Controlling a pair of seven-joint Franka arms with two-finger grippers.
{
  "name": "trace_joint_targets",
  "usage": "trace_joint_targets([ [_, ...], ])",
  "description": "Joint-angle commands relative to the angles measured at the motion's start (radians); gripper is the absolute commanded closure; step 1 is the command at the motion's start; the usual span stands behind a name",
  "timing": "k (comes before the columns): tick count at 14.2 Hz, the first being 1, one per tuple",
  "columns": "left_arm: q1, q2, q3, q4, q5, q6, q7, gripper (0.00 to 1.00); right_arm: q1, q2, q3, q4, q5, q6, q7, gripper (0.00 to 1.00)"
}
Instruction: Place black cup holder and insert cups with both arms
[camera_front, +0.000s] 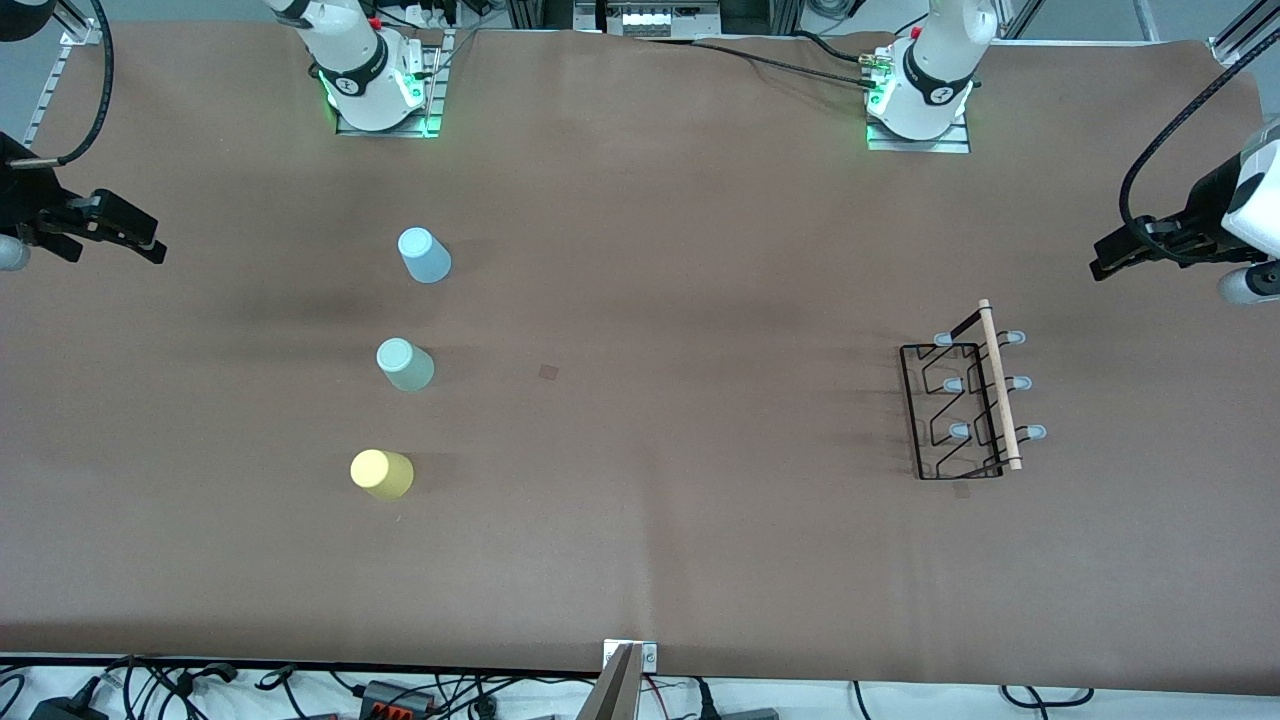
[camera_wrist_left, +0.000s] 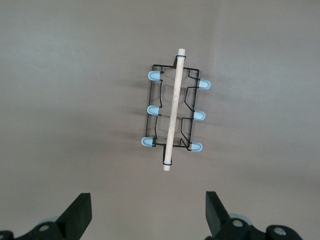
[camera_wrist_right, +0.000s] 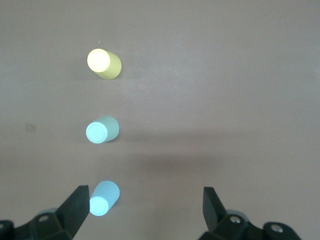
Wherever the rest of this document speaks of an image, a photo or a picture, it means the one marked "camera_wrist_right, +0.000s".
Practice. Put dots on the brown table cover sheet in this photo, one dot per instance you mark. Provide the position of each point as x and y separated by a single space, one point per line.
200 75

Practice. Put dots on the yellow plastic cup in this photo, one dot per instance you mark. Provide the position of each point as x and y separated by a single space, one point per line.
105 65

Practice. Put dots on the brown square tape patch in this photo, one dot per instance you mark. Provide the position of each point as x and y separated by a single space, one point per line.
30 127

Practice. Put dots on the light blue plastic cup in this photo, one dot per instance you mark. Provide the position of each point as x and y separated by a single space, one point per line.
103 200

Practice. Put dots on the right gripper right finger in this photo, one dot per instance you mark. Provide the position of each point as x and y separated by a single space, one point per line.
212 212

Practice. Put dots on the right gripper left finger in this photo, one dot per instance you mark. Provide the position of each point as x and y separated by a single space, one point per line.
72 212

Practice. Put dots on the mint green plastic cup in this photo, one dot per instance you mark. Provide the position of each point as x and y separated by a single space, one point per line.
101 131

